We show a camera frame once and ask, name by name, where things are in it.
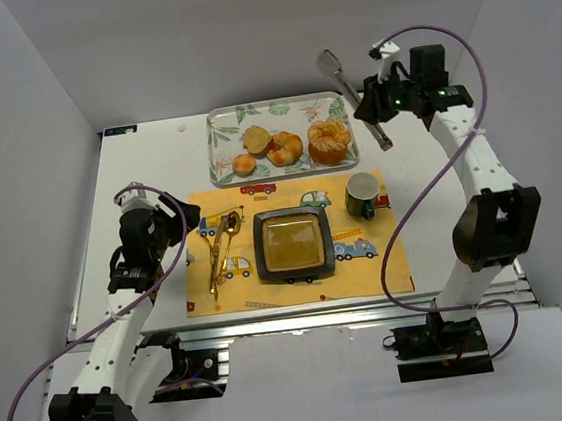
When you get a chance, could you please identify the large round orange bread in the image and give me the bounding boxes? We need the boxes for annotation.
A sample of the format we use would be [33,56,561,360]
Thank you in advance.
[307,118,352,165]

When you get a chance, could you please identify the metal tongs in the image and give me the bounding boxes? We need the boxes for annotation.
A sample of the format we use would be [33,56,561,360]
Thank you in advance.
[316,50,393,151]

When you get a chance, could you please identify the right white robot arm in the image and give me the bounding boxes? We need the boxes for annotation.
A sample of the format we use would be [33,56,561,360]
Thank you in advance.
[356,42,541,324]

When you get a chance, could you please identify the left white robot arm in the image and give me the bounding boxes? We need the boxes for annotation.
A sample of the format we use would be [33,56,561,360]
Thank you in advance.
[48,193,201,421]

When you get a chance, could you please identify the croissant shaped bread roll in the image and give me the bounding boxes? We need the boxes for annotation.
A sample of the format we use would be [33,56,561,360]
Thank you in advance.
[266,131,304,167]

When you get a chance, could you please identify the cut muffin bread piece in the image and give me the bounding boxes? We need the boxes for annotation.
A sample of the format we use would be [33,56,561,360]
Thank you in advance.
[242,125,273,156]

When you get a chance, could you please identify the gold knife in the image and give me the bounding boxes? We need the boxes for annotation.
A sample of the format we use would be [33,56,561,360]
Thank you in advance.
[201,214,240,294]

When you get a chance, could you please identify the gold spoon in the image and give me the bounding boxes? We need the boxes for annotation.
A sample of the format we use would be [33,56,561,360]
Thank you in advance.
[218,210,242,283]

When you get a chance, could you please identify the gold fork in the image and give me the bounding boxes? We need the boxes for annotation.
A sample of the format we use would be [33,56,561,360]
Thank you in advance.
[209,218,225,299]

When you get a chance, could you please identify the small round bun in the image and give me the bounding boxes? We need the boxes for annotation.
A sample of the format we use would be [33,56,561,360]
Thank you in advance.
[232,154,256,177]

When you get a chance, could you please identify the dark green mug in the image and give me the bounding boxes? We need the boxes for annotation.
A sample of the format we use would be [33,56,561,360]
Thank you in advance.
[345,172,380,221]

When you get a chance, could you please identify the floral white serving tray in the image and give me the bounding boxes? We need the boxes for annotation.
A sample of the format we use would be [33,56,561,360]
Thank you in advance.
[206,91,360,188]

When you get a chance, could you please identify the black square plate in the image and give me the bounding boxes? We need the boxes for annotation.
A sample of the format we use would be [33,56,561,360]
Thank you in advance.
[252,206,335,284]

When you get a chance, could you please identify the left blue corner label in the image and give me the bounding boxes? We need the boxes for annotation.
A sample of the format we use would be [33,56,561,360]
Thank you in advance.
[103,124,138,137]

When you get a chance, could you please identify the yellow vehicle print placemat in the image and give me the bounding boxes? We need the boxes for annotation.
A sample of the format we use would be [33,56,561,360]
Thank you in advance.
[186,174,396,317]

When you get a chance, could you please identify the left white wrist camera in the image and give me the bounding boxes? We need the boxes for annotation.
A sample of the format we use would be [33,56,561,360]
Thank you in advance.
[114,182,156,214]

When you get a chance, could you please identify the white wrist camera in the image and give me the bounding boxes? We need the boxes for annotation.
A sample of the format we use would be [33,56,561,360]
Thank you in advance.
[114,182,156,214]
[368,40,401,83]

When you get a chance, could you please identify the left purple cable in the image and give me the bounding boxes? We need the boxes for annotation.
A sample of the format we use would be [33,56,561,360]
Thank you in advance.
[0,176,229,421]

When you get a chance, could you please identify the purple cable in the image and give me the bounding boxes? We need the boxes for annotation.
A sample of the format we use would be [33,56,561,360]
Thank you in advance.
[355,18,525,374]
[0,176,229,421]

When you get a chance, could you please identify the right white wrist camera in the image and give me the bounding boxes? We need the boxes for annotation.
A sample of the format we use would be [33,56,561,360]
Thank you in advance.
[368,40,401,83]

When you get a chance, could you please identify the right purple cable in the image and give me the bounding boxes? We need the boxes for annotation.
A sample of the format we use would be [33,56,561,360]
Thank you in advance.
[355,18,525,374]

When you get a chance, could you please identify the aluminium frame rail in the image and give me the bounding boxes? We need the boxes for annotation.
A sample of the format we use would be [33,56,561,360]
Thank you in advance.
[62,280,538,368]

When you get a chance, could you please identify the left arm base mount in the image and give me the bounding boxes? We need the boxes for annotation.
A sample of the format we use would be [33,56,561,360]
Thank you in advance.
[135,331,226,404]

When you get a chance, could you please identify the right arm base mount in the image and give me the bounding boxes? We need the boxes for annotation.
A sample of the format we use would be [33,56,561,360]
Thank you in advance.
[381,318,494,383]

